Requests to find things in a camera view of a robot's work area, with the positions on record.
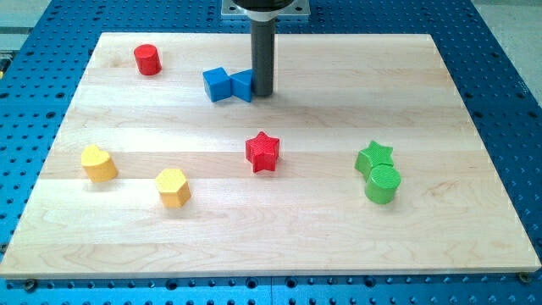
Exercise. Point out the yellow heart block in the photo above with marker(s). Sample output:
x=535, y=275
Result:
x=98, y=164

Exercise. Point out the red star block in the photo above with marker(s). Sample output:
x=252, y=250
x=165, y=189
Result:
x=262, y=152

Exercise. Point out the red cylinder block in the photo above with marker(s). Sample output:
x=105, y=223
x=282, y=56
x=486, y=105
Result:
x=147, y=59

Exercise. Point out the yellow hexagon block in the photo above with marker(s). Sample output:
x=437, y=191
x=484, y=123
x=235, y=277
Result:
x=173, y=188

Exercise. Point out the blue cube block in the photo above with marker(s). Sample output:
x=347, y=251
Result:
x=217, y=84

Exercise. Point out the light wooden board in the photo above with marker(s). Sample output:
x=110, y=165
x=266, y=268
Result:
x=333, y=95

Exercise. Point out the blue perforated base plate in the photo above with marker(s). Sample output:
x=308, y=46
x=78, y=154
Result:
x=42, y=78

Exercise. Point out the silver metal mounting plate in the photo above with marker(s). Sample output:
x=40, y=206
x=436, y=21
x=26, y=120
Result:
x=298, y=9

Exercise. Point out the green star block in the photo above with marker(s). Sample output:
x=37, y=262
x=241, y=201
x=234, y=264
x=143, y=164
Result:
x=372, y=156

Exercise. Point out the blue triangle block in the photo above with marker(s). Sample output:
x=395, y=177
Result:
x=241, y=85

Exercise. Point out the green cylinder block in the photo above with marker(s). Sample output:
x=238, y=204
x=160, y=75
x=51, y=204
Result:
x=382, y=184

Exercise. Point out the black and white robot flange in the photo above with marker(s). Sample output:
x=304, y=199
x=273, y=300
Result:
x=262, y=10

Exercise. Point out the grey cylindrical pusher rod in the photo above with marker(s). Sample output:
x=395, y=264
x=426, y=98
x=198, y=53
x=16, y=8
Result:
x=262, y=43

